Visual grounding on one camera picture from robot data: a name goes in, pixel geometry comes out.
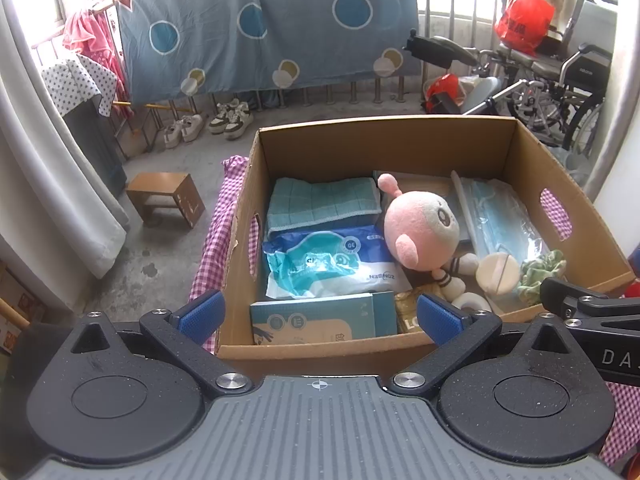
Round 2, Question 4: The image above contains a pink plush toy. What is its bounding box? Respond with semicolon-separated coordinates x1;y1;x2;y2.
377;173;480;303

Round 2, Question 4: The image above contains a blue sheet with shapes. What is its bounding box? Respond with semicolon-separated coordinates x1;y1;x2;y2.
117;0;420;106

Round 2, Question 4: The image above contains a white sneaker with dark trim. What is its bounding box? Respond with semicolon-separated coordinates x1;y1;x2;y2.
224;102;254;140
209;102;238;135

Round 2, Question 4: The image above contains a silver wheelchair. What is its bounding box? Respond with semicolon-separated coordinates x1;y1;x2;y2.
480;0;621;151

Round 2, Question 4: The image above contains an orange plastic bag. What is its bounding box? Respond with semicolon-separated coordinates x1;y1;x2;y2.
425;74;461;113

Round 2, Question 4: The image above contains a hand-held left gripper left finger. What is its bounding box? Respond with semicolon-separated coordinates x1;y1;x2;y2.
30;289;253;395

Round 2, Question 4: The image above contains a blue wet wipes pack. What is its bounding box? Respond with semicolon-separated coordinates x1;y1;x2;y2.
262;224;413;301

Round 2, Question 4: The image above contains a yellow pole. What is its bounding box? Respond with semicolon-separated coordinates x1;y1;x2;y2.
112;101;193;113

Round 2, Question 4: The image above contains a clear pack of face masks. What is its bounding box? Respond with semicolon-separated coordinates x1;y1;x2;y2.
450;170;548;261

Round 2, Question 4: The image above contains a teal checked microfibre cloth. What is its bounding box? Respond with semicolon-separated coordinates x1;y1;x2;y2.
266;177;383;233

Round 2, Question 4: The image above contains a pink checked cloth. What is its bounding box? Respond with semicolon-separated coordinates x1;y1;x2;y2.
189;155;640;468

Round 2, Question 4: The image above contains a white tape roll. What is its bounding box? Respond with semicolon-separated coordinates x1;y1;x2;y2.
451;291;492;313

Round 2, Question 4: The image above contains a black padded seat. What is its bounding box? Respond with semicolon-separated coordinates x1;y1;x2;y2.
404;30;481;68

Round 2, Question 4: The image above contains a white polka dot cloth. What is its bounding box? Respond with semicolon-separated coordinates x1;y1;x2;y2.
41;55;118;118

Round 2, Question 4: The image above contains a teal tissue box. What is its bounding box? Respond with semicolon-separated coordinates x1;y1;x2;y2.
250;291;398;346

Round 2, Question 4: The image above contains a pink hanging garment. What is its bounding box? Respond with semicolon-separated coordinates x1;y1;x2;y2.
62;2;128;106

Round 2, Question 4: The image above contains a green scrunchie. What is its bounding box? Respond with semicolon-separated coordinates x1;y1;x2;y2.
519;250;567;306

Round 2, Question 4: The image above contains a small wooden stool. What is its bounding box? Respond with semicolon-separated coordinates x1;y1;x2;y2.
125;172;206;231

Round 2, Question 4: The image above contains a grey curtain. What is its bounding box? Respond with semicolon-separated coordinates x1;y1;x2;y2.
0;0;128;281

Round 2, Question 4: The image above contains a yellow brown packet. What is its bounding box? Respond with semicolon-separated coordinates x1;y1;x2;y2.
394;287;441;336

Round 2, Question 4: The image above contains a wooden stick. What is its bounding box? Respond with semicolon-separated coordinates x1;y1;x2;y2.
0;297;31;328

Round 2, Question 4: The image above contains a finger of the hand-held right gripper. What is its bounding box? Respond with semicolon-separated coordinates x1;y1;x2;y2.
540;276;640;328

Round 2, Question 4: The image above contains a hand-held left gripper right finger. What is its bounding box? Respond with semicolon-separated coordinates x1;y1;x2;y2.
385;292;591;395

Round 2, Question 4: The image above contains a red plastic bag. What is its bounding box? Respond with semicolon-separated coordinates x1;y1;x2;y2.
494;0;556;56

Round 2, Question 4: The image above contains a small printed brown carton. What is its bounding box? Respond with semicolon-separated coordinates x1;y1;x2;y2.
0;260;48;321

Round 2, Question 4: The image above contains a brown cardboard box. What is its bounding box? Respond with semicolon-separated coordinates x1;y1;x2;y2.
215;115;637;371

